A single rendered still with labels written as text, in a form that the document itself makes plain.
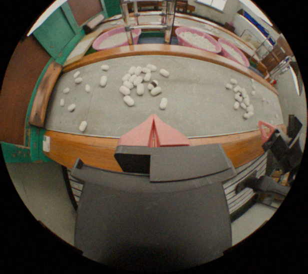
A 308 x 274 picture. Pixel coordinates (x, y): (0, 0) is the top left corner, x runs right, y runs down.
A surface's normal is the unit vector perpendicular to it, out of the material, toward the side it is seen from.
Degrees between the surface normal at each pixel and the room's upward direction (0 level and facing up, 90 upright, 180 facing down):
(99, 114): 0
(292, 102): 90
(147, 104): 0
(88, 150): 0
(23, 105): 90
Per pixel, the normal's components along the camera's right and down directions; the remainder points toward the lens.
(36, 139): 1.00, 0.00
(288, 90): -1.00, 0.09
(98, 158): 0.00, -0.24
